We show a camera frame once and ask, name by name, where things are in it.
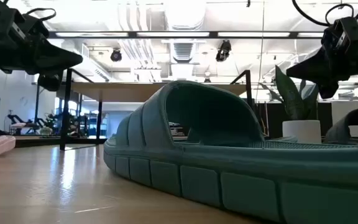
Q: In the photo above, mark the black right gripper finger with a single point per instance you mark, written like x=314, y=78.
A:
x=328, y=90
x=309, y=70

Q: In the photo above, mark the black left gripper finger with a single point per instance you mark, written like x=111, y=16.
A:
x=61, y=60
x=50, y=82

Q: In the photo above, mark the black rubber slide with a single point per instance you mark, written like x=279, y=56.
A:
x=340, y=130

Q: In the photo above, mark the wooden shelf with black frame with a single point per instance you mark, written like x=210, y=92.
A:
x=120, y=91

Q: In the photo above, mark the green rubber slide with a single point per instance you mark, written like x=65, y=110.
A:
x=228, y=174

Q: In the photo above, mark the black background robot arm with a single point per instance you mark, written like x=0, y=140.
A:
x=20, y=126

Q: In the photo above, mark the green snake plant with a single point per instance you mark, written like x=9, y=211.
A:
x=291, y=96

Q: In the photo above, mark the white plant pot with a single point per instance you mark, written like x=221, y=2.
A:
x=301, y=130

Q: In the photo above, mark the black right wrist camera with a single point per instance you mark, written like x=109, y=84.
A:
x=348, y=26

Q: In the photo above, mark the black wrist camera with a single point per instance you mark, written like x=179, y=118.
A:
x=37, y=28
x=348, y=26

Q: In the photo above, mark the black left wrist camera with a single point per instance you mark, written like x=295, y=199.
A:
x=37, y=28

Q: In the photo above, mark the black hanging camera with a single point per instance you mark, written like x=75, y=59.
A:
x=224, y=49

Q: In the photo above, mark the black metal rig frame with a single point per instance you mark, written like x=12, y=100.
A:
x=213, y=34

